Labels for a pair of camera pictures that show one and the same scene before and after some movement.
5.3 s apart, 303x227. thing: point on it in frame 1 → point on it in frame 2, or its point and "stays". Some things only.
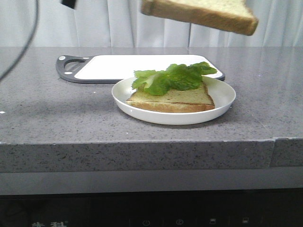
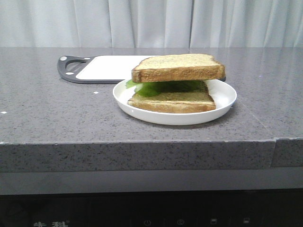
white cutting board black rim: (113, 68) stays
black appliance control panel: (282, 207) stays
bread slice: (228, 15) → (177, 67)
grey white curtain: (120, 23) stays
